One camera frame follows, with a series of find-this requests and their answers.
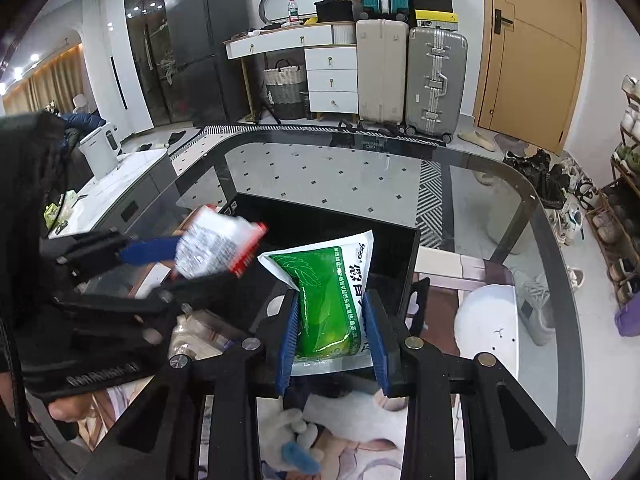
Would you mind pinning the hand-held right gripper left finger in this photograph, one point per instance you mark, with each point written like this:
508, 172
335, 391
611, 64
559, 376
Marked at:
289, 340

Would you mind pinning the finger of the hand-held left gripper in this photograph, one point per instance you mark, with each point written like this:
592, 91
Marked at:
150, 251
150, 302

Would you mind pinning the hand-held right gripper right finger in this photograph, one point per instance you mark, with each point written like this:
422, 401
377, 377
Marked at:
375, 345

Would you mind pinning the red white snack packet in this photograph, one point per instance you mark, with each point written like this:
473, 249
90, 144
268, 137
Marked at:
215, 245

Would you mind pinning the green white packet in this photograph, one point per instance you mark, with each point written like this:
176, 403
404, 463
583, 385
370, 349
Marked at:
325, 285

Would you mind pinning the white plush toy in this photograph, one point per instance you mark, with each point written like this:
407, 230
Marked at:
280, 435

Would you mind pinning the black storage box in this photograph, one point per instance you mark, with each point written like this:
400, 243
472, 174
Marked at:
320, 220

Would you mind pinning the person's left hand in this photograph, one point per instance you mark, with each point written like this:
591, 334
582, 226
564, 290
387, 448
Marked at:
67, 410

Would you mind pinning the white grey side cabinet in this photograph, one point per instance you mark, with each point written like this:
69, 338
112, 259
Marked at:
125, 180

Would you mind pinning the white electric kettle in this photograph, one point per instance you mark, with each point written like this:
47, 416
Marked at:
100, 152

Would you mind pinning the blue jacket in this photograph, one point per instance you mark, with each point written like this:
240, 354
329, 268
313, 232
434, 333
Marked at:
82, 121

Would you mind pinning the printed table mat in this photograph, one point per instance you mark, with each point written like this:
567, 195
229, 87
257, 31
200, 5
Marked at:
350, 435

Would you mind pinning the beige curtain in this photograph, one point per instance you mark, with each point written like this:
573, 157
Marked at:
45, 85

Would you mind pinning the white round stool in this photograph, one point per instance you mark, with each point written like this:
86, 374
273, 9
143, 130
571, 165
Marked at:
487, 320

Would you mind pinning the black white patterned rug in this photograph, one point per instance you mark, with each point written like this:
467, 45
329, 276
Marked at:
435, 200

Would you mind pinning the grey sneaker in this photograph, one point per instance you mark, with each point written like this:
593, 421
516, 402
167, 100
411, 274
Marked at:
535, 305

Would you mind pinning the dark glass cabinet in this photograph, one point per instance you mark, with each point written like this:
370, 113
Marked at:
145, 35

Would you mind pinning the wicker basket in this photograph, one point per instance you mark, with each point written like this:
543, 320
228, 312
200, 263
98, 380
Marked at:
284, 90

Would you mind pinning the dark refrigerator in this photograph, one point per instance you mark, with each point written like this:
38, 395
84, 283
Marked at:
210, 35

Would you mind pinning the beige slipper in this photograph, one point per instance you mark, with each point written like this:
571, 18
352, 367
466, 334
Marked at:
477, 141

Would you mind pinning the loose shoes pile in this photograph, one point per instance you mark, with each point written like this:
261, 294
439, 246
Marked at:
545, 175

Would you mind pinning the purple bag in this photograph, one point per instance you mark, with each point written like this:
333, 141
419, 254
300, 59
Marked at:
629, 315

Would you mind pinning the white dresser desk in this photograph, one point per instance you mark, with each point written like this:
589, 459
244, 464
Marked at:
330, 60

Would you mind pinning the oval desk mirror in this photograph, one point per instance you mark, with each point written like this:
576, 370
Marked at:
262, 5

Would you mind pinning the silver suitcase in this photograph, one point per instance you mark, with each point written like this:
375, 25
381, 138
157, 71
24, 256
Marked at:
435, 80

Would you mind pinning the beige suitcase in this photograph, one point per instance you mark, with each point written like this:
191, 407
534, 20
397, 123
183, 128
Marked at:
382, 70

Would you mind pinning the clear water bottle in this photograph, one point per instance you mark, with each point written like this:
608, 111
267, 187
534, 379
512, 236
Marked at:
293, 12

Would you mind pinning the wooden shoe rack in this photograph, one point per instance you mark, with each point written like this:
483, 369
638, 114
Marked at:
614, 180

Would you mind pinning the white ribbed box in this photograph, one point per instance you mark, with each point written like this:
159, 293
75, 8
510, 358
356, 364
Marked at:
344, 32

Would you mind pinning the yellow black shoe box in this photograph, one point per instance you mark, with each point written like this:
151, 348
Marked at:
435, 19

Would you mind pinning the wooden door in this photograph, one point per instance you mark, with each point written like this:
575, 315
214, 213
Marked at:
530, 50

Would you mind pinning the assorted shoes row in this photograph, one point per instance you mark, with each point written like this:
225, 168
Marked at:
630, 120

